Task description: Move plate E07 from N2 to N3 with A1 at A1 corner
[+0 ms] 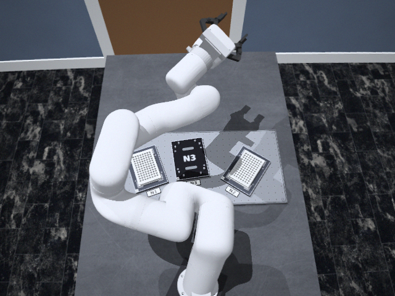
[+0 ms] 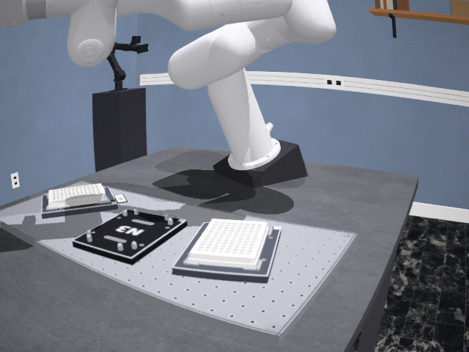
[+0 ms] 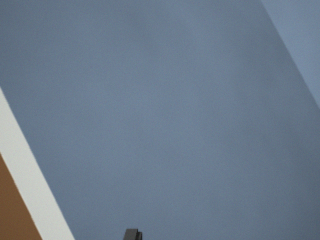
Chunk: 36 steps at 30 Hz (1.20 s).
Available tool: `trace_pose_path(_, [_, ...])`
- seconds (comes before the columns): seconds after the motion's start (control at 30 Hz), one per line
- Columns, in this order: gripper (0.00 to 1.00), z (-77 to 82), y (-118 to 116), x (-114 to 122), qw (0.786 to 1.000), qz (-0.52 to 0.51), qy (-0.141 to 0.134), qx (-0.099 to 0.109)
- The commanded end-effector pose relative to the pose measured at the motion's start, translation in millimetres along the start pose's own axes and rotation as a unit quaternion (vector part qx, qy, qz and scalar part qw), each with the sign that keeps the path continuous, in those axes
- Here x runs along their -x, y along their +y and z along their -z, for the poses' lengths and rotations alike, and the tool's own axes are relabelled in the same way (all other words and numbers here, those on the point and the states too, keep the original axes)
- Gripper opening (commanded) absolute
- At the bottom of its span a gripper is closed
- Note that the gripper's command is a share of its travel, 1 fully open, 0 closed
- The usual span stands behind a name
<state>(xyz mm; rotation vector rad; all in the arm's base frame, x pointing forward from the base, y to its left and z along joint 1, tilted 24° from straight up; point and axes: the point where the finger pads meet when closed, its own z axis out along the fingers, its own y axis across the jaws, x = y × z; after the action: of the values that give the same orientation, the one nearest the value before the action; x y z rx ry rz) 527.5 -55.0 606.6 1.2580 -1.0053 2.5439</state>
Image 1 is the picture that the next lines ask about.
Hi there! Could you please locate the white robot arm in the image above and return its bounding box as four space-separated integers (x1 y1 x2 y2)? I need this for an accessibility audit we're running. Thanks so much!
89 28 235 296

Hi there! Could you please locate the white sign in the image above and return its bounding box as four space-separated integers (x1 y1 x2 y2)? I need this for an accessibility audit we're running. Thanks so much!
146 187 161 197
187 179 201 186
225 186 240 197

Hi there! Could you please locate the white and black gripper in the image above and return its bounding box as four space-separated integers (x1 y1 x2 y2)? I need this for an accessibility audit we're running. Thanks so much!
192 12 248 68

